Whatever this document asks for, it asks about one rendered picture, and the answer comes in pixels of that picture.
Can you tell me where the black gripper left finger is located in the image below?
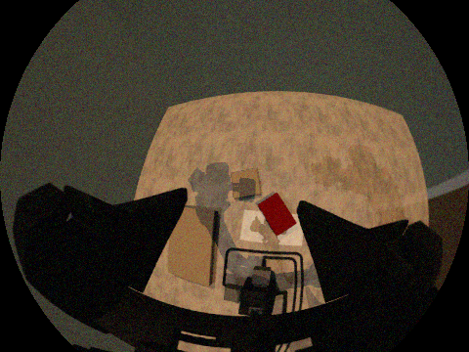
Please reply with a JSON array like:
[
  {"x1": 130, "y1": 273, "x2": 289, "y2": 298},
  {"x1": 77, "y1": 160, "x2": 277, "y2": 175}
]
[{"x1": 63, "y1": 185, "x2": 188, "y2": 293}]

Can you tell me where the flat tan rectangular board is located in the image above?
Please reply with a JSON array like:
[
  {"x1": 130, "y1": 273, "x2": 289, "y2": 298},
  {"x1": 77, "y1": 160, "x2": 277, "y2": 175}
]
[{"x1": 167, "y1": 207, "x2": 218, "y2": 286}]

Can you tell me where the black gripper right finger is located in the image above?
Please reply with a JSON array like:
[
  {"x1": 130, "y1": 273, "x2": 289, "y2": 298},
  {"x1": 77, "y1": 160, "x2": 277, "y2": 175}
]
[{"x1": 296, "y1": 200, "x2": 407, "y2": 302}]

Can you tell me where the flat brown square tile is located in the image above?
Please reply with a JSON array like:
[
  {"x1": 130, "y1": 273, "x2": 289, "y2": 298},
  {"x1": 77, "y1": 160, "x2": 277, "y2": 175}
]
[{"x1": 231, "y1": 168, "x2": 262, "y2": 199}]

